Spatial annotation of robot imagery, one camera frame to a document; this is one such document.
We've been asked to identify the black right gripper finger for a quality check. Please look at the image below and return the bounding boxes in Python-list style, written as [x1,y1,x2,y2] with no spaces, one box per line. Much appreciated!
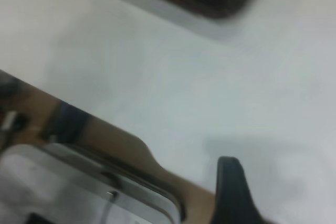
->
[211,156,269,224]

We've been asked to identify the grey rounded metal housing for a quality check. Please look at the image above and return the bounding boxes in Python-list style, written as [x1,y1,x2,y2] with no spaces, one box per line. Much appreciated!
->
[0,143,186,224]

